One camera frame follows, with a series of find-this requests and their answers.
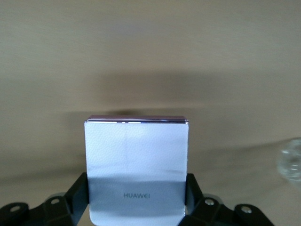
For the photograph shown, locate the brown table cover sheet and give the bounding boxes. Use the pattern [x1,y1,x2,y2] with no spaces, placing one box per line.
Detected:
[0,0,301,226]

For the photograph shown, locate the clear plastic cup with lid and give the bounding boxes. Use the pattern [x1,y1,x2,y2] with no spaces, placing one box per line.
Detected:
[276,137,301,187]

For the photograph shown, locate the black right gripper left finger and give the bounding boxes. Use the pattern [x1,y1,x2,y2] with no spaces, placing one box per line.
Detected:
[0,172,91,226]

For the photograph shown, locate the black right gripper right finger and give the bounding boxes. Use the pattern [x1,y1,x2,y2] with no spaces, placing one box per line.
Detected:
[177,173,276,226]

